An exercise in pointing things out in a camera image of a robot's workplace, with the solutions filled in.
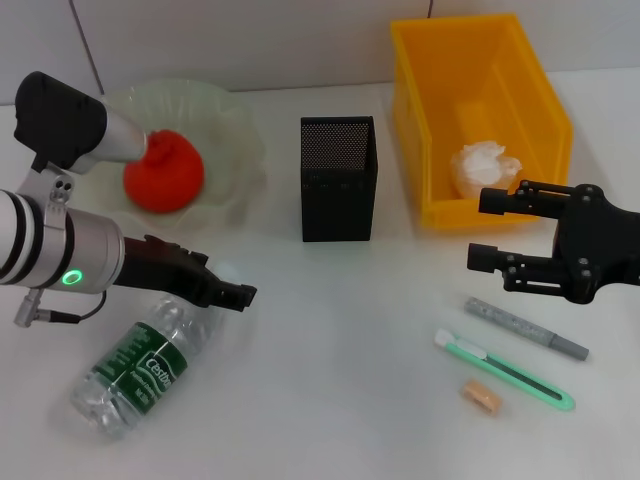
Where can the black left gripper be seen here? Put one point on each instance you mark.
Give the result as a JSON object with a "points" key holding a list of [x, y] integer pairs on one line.
{"points": [[160, 267]]}

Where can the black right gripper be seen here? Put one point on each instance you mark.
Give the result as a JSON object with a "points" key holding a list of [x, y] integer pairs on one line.
{"points": [[600, 245]]}

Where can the white paper ball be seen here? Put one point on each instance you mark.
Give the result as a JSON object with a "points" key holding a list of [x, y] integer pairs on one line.
{"points": [[480, 167]]}

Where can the clear green-label water bottle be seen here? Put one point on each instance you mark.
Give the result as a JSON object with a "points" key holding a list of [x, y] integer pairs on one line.
{"points": [[150, 360]]}

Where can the red-orange toy orange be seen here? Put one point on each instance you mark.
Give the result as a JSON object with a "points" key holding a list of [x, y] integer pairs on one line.
{"points": [[170, 180]]}

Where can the grey marker pen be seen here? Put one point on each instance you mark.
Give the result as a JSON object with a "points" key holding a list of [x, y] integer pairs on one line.
{"points": [[525, 327]]}

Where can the black mesh pen holder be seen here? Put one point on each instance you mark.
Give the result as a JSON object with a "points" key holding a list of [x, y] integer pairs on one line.
{"points": [[335, 210]]}

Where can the pale green glass fruit plate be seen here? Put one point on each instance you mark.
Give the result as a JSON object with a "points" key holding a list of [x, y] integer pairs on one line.
{"points": [[225, 150]]}

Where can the mint green utility knife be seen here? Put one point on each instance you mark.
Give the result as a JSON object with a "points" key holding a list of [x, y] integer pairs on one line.
{"points": [[520, 382]]}

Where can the small beige eraser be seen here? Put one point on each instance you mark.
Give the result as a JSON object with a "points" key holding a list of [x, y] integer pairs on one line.
{"points": [[481, 396]]}

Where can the yellow plastic bin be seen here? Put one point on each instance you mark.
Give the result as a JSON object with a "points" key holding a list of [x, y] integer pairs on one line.
{"points": [[500, 90]]}

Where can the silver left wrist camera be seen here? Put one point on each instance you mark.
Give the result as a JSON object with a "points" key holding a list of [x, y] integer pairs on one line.
{"points": [[60, 120]]}

